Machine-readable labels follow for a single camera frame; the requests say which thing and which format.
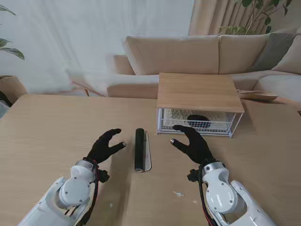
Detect black metal stand leg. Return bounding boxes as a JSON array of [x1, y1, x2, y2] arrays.
[[0, 90, 14, 108]]

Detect black red left arm cable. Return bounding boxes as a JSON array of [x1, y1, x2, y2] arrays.
[[79, 160, 99, 226]]

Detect sheer white curtain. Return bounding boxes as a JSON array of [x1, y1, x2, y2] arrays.
[[0, 0, 196, 95]]

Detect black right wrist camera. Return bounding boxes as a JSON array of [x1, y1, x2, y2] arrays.
[[187, 169, 203, 183]]

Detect tan woven planter basket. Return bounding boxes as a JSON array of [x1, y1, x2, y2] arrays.
[[0, 75, 28, 99]]

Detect wood top wire organizer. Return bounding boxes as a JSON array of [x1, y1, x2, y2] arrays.
[[156, 72, 245, 138]]

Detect white round-key keyboard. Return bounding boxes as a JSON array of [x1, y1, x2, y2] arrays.
[[163, 108, 228, 129]]

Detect beige drape curtain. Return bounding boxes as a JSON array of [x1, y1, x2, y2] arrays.
[[188, 0, 301, 36]]

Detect broad-leaf green plant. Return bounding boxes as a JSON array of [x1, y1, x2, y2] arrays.
[[0, 4, 25, 61]]

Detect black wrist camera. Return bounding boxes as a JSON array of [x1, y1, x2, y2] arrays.
[[187, 169, 203, 183], [95, 169, 110, 183]]

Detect printed white mouse pad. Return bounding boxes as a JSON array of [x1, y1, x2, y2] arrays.
[[134, 128, 152, 174]]

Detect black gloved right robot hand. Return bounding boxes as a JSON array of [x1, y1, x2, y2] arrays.
[[169, 125, 216, 164]]

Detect beige fabric sofa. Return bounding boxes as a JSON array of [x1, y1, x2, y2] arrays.
[[107, 27, 301, 111]]

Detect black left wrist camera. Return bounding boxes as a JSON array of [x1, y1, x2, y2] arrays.
[[95, 169, 110, 183]]

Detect black computer mouse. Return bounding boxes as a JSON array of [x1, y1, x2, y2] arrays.
[[187, 114, 212, 129]]

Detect beige sofa cushion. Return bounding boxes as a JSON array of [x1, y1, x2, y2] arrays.
[[271, 34, 301, 75]]

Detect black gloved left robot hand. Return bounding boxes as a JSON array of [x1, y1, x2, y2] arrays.
[[86, 128, 127, 164]]

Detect black red arm cable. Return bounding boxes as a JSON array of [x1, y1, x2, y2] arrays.
[[79, 160, 99, 226], [198, 164, 217, 226]]

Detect tall green leafy plant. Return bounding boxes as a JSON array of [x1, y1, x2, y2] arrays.
[[218, 0, 293, 36]]

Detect grey sofa cushion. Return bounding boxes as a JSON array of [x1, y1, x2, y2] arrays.
[[250, 32, 298, 72]]

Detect black red right arm cable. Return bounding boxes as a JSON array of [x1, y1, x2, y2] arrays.
[[198, 164, 217, 226]]

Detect white wire mesh drawer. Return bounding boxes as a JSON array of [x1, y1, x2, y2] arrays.
[[158, 108, 237, 137]]

